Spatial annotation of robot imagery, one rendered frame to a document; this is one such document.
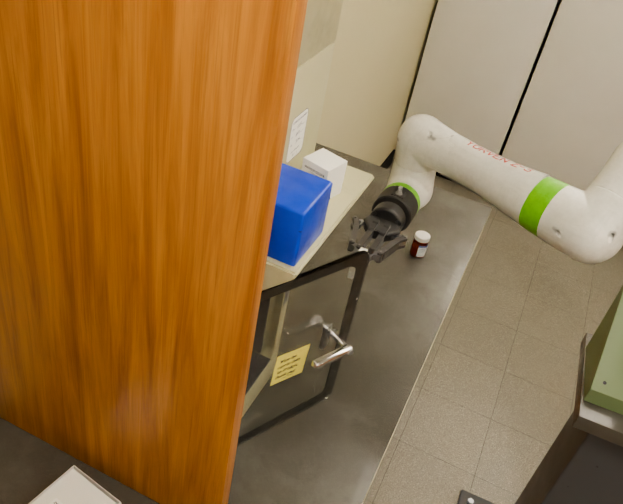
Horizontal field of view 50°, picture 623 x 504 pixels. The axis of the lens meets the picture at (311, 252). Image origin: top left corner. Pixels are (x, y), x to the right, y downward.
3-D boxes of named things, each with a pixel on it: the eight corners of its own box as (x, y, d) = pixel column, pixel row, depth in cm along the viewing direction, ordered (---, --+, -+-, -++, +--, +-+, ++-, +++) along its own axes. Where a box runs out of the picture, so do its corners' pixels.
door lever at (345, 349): (297, 355, 123) (300, 345, 121) (336, 336, 128) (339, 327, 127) (315, 374, 120) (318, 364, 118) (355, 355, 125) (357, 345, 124)
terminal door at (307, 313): (205, 459, 125) (222, 303, 101) (328, 394, 142) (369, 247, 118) (207, 462, 125) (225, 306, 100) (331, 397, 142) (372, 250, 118)
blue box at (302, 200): (230, 241, 93) (236, 187, 88) (263, 208, 101) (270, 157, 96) (294, 268, 91) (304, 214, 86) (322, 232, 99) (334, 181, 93)
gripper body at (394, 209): (376, 194, 146) (361, 213, 139) (412, 208, 144) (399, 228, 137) (368, 222, 151) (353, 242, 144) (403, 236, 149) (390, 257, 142)
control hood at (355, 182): (215, 296, 99) (221, 243, 93) (306, 198, 123) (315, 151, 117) (285, 327, 96) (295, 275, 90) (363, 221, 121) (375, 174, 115)
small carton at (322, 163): (297, 189, 107) (303, 157, 103) (316, 179, 110) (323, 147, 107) (321, 203, 105) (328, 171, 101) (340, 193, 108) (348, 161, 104)
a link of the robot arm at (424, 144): (511, 234, 134) (542, 218, 140) (529, 185, 127) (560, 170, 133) (382, 157, 154) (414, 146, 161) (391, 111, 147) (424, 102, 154)
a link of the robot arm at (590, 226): (642, 233, 128) (642, 205, 118) (601, 284, 128) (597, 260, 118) (560, 190, 139) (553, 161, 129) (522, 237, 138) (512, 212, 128)
